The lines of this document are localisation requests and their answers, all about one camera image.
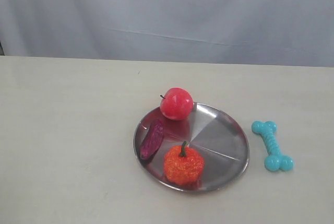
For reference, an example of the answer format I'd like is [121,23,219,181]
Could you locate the orange toy pumpkin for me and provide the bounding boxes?
[163,141,205,185]

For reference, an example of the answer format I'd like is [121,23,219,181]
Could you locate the turquoise toy bone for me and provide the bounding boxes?
[252,121,294,172]

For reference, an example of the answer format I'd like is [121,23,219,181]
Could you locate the red toy apple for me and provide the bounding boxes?
[160,87,194,121]

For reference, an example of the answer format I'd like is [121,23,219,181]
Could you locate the white backdrop cloth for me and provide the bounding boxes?
[1,0,333,66]

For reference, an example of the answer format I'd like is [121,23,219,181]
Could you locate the purple toy sweet potato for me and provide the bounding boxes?
[140,119,164,160]

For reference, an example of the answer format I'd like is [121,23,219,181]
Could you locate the round stainless steel plate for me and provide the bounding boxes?
[133,102,249,193]

